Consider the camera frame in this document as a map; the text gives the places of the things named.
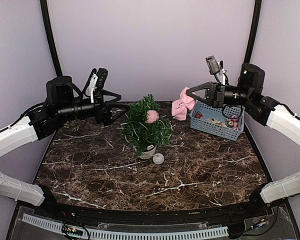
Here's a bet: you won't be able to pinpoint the white ball fairy light string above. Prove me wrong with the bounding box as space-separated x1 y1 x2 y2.
123 117 171 165

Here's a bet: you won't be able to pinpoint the black front rail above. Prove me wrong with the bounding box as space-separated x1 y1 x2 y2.
54 202 275 226

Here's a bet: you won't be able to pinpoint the small green christmas tree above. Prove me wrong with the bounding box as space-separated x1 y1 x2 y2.
123 94 173 157

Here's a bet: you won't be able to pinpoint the perforated cable duct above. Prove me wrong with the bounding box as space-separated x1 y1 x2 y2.
21 213 229 240

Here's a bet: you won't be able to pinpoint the blue plastic basket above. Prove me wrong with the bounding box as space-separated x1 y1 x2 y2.
189 100 245 141

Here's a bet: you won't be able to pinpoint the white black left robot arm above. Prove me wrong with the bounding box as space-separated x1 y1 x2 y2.
0 72 130 218

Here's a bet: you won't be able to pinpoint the right black frame post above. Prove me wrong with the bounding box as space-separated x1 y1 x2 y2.
231 0 263 101

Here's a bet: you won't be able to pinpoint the pink pompom ornament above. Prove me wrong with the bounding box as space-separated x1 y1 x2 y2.
146 110 160 124

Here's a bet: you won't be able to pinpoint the black frame post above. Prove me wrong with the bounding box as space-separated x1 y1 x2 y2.
231 0 263 101
39 0 72 107

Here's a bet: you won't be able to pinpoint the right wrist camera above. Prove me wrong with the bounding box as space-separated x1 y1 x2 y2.
205 55 227 85

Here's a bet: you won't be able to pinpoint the pink fabric bow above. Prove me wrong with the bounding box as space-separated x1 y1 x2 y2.
171 87 196 121

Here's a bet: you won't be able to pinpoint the beige wooden ornaments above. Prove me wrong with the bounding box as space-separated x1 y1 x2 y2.
205 118 226 126

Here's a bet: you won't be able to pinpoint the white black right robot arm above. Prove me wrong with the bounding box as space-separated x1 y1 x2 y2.
186 63 300 217

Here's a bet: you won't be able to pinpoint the white tree pot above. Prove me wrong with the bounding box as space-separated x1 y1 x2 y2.
139 144 157 159

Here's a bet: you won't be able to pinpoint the left black frame post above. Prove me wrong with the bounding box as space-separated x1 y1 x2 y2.
39 0 72 107

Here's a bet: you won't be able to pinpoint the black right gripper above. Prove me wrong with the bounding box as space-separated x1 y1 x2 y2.
187 81 253 108

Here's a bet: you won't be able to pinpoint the pink silver bell ornaments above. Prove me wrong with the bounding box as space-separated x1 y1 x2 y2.
225 115 239 130

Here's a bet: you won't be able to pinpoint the red ornament tag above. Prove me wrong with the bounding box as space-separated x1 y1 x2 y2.
194 111 203 120

